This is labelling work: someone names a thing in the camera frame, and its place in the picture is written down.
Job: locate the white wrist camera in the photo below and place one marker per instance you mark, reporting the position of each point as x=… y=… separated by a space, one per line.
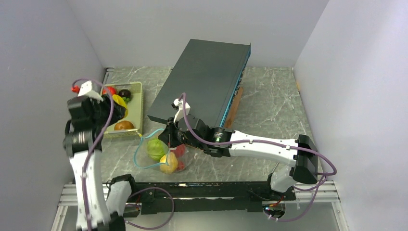
x=86 y=89
x=182 y=108

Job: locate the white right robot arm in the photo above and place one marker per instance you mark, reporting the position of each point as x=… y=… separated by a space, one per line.
x=299 y=156

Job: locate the wooden board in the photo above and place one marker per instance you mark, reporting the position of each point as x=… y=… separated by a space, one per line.
x=234 y=108

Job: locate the brown kiwi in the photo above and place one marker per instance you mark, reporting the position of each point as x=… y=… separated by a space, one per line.
x=123 y=125

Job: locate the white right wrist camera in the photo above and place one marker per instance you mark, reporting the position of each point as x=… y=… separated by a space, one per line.
x=182 y=108

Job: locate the grey network switch box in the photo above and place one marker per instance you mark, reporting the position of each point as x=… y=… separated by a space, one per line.
x=209 y=73

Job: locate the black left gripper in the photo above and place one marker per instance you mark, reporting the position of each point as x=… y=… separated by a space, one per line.
x=119 y=112

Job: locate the orange carrot piece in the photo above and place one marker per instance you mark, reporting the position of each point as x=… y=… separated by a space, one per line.
x=181 y=165

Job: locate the red apple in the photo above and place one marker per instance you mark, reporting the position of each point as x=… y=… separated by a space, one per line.
x=110 y=89

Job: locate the pale green plastic basket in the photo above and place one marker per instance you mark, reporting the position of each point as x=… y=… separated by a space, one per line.
x=135 y=111

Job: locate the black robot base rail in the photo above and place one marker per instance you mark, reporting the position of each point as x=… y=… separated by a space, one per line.
x=160 y=197

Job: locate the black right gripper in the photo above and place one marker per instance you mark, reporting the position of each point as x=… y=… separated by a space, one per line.
x=168 y=134

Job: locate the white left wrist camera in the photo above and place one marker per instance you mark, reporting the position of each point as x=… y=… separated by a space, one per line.
x=86 y=89

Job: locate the yellow lemon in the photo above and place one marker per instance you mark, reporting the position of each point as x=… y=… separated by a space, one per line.
x=169 y=163

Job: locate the dark purple mangosteen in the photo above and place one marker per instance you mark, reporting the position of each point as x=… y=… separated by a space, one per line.
x=125 y=93

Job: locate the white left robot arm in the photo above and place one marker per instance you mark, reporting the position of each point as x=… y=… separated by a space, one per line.
x=83 y=135

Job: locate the green cabbage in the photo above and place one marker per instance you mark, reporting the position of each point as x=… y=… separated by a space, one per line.
x=156 y=149

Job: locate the clear zip bag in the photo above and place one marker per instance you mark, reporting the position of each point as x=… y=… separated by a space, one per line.
x=142 y=160

